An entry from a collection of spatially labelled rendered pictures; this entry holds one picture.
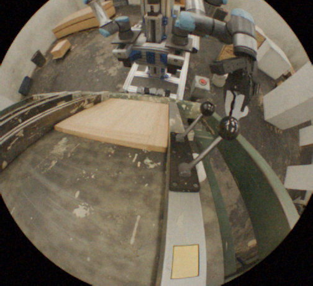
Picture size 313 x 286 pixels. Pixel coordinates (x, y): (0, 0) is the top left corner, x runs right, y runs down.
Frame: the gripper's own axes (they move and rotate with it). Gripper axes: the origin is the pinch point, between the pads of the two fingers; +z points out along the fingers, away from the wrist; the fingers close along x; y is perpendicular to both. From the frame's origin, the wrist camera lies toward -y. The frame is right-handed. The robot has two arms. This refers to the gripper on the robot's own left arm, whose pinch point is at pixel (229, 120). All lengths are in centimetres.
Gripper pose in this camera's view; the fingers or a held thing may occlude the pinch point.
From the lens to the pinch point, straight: 33.7
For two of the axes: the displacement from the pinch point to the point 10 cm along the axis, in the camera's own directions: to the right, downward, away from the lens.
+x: -2.7, -4.2, 8.6
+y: 9.6, -0.1, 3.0
